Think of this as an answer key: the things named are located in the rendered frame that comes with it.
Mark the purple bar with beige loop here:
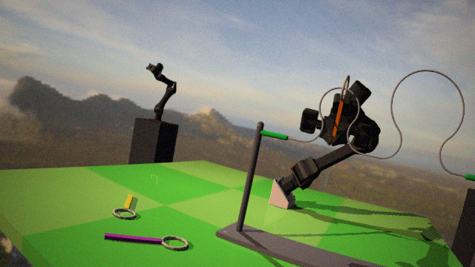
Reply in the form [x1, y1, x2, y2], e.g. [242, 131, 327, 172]
[105, 233, 189, 250]

